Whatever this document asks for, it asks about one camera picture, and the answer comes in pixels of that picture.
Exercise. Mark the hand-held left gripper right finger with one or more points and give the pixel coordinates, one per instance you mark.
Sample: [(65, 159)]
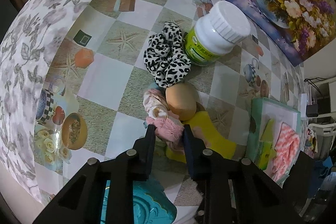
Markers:
[(188, 145)]

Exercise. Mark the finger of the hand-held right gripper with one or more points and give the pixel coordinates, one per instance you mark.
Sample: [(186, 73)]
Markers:
[(300, 170)]

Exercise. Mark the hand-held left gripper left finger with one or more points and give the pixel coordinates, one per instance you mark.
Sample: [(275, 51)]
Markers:
[(151, 140)]

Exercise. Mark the pink fluffy scrunchie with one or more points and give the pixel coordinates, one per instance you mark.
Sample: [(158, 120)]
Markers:
[(168, 129)]

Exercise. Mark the yellow plastic piece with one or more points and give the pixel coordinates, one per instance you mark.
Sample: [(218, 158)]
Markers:
[(210, 140)]

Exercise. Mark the pink white striped towel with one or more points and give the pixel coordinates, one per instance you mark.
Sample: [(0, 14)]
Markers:
[(286, 145)]

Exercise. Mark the green tissue packet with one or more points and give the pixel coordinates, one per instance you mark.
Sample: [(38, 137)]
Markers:
[(265, 155)]

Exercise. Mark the light green cloth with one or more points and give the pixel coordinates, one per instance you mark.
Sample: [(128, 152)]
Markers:
[(269, 132)]

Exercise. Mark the green tissue box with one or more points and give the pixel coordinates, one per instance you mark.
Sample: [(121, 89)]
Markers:
[(278, 111)]

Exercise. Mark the cream scrunchie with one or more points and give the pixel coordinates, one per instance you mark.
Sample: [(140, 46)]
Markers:
[(153, 103)]

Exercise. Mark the small plush toy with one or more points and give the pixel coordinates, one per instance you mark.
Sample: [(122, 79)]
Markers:
[(311, 134)]

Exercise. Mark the tan round sponge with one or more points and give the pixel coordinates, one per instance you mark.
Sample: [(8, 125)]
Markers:
[(181, 102)]

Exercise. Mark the white chair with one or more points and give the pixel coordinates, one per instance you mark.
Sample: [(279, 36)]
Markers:
[(325, 127)]

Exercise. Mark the black power adapter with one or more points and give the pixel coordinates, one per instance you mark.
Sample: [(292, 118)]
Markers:
[(312, 110)]

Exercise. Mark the teal box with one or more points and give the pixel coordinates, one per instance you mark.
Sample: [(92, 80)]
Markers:
[(147, 205)]

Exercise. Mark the white power strip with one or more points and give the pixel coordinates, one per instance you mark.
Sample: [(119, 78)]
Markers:
[(304, 103)]

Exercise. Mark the leopard print scrunchie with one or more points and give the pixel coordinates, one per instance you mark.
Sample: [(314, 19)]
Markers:
[(162, 56)]

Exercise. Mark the checkered printed tablecloth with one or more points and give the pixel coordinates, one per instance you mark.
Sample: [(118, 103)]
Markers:
[(105, 69)]

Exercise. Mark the white bottle with green label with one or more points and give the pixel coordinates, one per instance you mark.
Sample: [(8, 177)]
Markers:
[(207, 40)]

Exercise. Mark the grey floral tablecloth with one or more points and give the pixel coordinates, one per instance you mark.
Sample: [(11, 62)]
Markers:
[(26, 56)]

